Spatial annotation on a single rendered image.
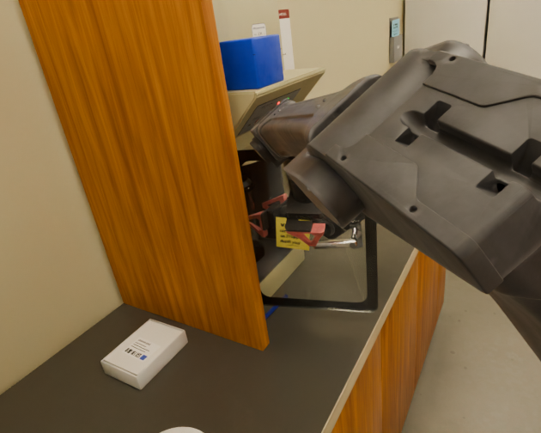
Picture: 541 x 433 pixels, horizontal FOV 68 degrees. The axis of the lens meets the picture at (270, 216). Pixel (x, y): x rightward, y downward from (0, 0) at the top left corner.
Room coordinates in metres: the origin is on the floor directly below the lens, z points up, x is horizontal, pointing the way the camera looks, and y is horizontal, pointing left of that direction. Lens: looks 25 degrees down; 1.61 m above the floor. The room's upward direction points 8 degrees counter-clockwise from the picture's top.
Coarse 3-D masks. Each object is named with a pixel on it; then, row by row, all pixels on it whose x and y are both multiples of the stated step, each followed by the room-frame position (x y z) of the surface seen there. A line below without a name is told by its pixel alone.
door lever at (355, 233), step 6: (354, 228) 0.75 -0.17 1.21; (354, 234) 0.73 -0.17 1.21; (360, 234) 0.74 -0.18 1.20; (324, 240) 0.73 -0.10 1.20; (330, 240) 0.73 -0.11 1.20; (336, 240) 0.72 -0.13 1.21; (342, 240) 0.72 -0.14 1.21; (348, 240) 0.71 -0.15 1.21; (354, 240) 0.70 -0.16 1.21; (318, 246) 0.72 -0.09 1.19; (324, 246) 0.72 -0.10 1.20; (330, 246) 0.72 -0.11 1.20; (336, 246) 0.71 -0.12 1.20; (342, 246) 0.71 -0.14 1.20; (348, 246) 0.70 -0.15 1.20; (354, 246) 0.70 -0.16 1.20
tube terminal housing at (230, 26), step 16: (224, 0) 0.92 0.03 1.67; (240, 0) 0.97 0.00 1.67; (256, 0) 1.02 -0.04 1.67; (272, 0) 1.08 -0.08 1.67; (224, 16) 0.92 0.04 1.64; (240, 16) 0.97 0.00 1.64; (256, 16) 1.02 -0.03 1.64; (272, 16) 1.08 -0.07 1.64; (224, 32) 0.91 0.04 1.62; (240, 32) 0.96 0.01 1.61; (272, 32) 1.07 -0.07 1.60; (240, 144) 0.91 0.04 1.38
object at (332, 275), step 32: (256, 160) 0.81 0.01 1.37; (256, 192) 0.82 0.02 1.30; (288, 192) 0.79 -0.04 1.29; (256, 224) 0.82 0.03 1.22; (352, 224) 0.75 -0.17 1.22; (256, 256) 0.82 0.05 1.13; (288, 256) 0.80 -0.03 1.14; (320, 256) 0.77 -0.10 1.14; (352, 256) 0.75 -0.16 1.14; (288, 288) 0.80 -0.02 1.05; (320, 288) 0.78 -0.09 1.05; (352, 288) 0.75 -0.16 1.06
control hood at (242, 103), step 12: (288, 72) 1.02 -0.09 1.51; (300, 72) 0.99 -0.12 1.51; (312, 72) 0.98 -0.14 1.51; (324, 72) 1.03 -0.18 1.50; (276, 84) 0.84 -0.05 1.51; (288, 84) 0.88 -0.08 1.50; (300, 84) 0.94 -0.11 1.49; (312, 84) 1.03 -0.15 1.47; (228, 96) 0.81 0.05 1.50; (240, 96) 0.79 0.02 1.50; (252, 96) 0.78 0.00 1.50; (264, 96) 0.81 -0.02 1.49; (276, 96) 0.87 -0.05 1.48; (300, 96) 1.02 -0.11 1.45; (240, 108) 0.79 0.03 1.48; (252, 108) 0.80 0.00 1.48; (240, 120) 0.80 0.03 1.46
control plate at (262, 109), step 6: (282, 96) 0.90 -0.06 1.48; (288, 96) 0.93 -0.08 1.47; (294, 96) 0.97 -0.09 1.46; (270, 102) 0.86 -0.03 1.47; (276, 102) 0.89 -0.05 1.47; (258, 108) 0.83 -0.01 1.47; (264, 108) 0.86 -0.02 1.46; (270, 108) 0.89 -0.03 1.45; (252, 114) 0.83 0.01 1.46; (258, 114) 0.86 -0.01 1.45; (252, 120) 0.85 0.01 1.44; (246, 126) 0.85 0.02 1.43; (252, 126) 0.88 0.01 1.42; (240, 132) 0.85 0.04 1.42
